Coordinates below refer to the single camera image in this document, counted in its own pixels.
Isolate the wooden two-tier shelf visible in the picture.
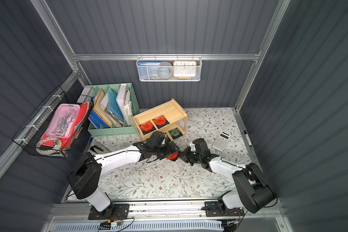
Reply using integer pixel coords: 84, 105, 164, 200
133, 99, 188, 141

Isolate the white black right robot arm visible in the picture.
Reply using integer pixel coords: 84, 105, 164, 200
178, 138, 278, 213

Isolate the yellow white clock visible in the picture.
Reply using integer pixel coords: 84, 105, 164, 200
173, 61, 197, 78

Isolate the red tea bag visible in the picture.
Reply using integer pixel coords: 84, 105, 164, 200
139, 121, 156, 135
167, 153, 178, 161
152, 115, 170, 129

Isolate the grey tape roll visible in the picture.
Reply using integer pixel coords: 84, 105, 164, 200
157, 61, 173, 80

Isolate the clear tape roll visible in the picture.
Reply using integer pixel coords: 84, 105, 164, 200
36, 137, 62, 155

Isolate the black wire side basket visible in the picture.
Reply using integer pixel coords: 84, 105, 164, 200
12, 87, 94, 159

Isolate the white calculator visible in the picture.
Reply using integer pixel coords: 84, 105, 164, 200
212, 131, 231, 152

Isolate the black stapler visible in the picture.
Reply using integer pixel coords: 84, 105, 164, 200
90, 145, 110, 155

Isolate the green file organizer box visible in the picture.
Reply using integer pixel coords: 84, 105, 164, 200
82, 83, 140, 137

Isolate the green tea bag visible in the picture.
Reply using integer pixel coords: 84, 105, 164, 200
169, 128, 183, 140

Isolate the blue box in wall basket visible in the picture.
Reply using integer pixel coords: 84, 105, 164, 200
137, 61, 161, 81

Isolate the black marker pen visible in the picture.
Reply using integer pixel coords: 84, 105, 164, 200
244, 130, 252, 147

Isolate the pink plastic case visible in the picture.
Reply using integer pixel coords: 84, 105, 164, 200
45, 103, 80, 139

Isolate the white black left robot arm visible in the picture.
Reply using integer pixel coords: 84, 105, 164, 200
67, 131, 179, 220

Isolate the white wire wall basket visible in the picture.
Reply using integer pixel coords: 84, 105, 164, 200
136, 56, 203, 82

